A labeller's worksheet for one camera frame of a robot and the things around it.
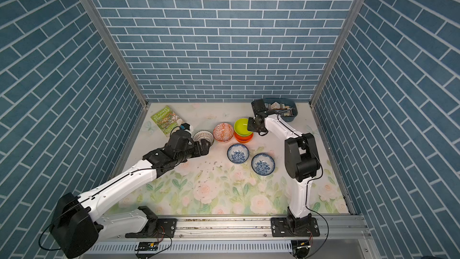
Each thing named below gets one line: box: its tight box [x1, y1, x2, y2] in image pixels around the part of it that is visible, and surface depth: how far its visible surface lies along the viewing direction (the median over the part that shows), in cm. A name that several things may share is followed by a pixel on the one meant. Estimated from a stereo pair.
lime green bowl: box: [233, 118, 253, 137], surface depth 100 cm
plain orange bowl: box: [234, 131, 254, 144], surface depth 100 cm
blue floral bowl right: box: [250, 152, 276, 176], surface depth 93 cm
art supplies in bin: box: [264, 101, 293, 117], surface depth 118 cm
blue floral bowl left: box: [227, 143, 250, 164], surface depth 96 cm
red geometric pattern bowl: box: [213, 122, 234, 143], surface depth 103 cm
